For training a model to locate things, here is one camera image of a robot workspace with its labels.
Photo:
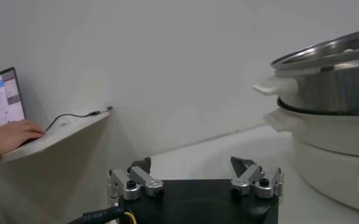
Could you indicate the bare person hand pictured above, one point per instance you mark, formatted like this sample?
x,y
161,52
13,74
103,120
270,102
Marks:
x,y
11,137

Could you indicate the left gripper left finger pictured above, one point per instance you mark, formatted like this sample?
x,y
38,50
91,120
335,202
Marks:
x,y
142,178

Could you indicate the cream electric cooker pot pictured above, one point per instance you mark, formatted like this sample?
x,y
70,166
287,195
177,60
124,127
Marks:
x,y
328,152

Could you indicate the white side desk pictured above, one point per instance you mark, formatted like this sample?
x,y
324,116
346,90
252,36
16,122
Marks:
x,y
60,146

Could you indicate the stainless steel steamer basket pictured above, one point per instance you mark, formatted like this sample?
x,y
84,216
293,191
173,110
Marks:
x,y
331,88

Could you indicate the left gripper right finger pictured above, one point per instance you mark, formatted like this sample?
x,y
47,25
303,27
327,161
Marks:
x,y
249,176

